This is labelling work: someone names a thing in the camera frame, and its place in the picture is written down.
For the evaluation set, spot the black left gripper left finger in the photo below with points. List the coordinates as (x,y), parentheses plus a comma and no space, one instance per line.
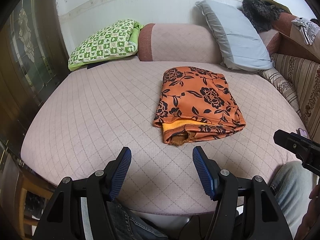
(78,208)

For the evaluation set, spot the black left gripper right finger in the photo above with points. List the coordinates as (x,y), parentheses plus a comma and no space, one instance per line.
(246,208)

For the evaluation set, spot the orange black floral garment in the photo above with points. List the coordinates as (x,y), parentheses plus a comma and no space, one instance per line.
(196,105)

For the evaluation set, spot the blue jeans leg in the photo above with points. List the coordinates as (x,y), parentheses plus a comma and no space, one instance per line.
(297,195)

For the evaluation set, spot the wooden chair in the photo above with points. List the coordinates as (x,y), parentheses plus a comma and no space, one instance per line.
(23,196)

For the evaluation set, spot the beige striped floral cushion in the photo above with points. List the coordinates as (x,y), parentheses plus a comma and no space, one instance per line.
(297,80)

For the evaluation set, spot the light blue pillow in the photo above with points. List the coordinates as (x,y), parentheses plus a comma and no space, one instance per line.
(241,46)

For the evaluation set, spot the white crumpled cloth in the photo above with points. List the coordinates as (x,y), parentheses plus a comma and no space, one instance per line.
(308,29)

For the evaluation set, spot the pink quilted bed cover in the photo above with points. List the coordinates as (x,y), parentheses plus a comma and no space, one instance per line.
(96,112)

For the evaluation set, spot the dark furry cushion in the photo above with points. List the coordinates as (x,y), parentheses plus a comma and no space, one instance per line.
(261,13)

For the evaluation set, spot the dark wooden glass door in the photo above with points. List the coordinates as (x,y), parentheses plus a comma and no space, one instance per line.
(33,64)

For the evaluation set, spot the pink brown bolster cushion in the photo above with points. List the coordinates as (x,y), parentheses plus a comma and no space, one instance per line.
(178,42)

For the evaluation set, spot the green patterned pillow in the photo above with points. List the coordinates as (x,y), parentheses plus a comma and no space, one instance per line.
(116,41)

